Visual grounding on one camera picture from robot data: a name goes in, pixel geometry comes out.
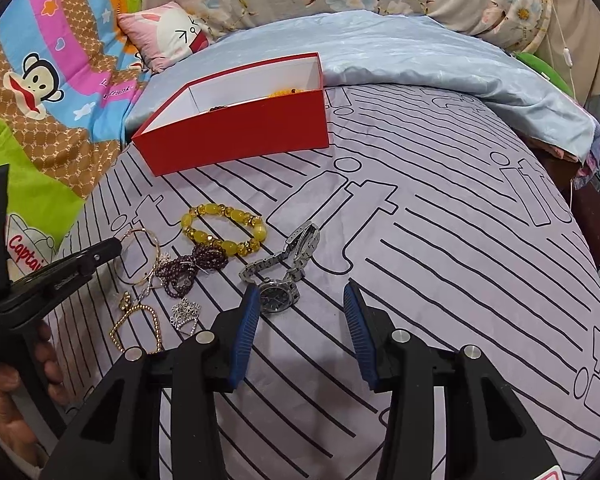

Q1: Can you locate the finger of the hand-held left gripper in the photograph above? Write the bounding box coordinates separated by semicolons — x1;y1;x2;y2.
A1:
27;237;123;293

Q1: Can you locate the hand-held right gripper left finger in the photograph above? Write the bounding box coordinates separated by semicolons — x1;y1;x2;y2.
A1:
40;282;262;480

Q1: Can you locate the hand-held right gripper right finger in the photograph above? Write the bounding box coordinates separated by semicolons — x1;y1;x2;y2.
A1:
342;280;561;480

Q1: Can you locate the silver metal wristwatch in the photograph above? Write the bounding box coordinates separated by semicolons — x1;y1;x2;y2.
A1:
239;221;321;315

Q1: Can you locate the small gold bead bracelet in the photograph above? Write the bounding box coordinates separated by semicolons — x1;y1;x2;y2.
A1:
109;291;162;356

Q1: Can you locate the thin gold bangle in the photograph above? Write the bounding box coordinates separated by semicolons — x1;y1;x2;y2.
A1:
115;228;162;286

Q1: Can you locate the silver chain necklace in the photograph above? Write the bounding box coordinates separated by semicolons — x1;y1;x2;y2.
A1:
147;251;177;291

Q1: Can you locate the dark purple bead bracelet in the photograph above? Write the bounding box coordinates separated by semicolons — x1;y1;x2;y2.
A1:
155;245;228;301

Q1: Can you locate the large yellow bead bracelet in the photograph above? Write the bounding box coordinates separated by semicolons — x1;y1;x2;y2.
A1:
181;203;269;258

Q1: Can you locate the red cardboard box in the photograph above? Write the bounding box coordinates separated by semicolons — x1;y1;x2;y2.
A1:
131;52;331;177

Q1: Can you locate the person's left hand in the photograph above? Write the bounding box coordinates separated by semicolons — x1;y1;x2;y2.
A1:
0;320;71;456

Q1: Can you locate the cartoon monkey printed blanket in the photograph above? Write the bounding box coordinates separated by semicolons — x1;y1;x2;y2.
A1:
0;0;153;286

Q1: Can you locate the pink rabbit pillow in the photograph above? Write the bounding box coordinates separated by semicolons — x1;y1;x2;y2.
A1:
117;1;213;73

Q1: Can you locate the dark wooden furniture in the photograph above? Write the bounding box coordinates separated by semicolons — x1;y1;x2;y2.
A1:
530;135;600;271

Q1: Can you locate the light blue quilt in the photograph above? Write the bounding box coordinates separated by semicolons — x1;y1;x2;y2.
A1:
125;10;600;161

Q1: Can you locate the green cushion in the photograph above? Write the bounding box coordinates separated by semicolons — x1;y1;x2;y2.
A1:
517;50;573;96

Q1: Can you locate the white cable with switch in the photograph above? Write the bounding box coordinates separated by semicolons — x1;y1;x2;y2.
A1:
547;0;581;106

